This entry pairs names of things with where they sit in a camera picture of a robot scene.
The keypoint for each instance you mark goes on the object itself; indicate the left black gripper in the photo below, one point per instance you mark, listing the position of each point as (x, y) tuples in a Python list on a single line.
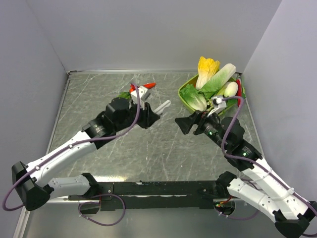
[(148, 117)]

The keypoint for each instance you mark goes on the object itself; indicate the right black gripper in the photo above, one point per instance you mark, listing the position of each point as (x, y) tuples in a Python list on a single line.
[(185, 123)]

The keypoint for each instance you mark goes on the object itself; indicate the white remote control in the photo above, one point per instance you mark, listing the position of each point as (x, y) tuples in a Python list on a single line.
[(160, 109)]

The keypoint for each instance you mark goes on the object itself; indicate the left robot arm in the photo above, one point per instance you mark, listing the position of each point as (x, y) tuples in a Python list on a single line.
[(36, 182)]

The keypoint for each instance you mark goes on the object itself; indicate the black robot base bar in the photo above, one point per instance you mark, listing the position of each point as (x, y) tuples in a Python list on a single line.
[(157, 194)]

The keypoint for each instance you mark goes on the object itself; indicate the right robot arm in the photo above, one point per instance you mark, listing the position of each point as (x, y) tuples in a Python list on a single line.
[(290, 212)]

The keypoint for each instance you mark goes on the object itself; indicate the green leafy cabbage toy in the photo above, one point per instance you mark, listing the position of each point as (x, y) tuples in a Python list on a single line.
[(193, 98)]

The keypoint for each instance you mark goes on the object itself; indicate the orange toy carrot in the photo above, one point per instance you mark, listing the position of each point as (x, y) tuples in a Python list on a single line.
[(127, 95)]

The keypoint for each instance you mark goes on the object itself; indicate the white radish toy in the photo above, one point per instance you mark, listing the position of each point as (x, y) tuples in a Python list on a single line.
[(231, 89)]

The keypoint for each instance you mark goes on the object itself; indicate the green romaine lettuce toy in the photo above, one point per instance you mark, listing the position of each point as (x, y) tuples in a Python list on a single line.
[(219, 79)]

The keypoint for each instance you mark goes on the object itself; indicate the yellow napa cabbage toy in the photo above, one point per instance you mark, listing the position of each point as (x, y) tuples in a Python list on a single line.
[(207, 68)]

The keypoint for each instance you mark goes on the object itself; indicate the red chili pepper toy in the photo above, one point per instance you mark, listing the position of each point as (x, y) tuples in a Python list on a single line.
[(239, 92)]

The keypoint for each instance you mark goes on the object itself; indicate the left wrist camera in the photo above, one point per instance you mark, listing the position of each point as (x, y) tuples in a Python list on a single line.
[(143, 95)]

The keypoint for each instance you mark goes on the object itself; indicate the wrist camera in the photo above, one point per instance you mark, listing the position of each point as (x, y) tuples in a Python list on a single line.
[(143, 95), (219, 104)]

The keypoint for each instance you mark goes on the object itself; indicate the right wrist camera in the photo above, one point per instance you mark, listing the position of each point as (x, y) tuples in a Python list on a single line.
[(219, 104)]

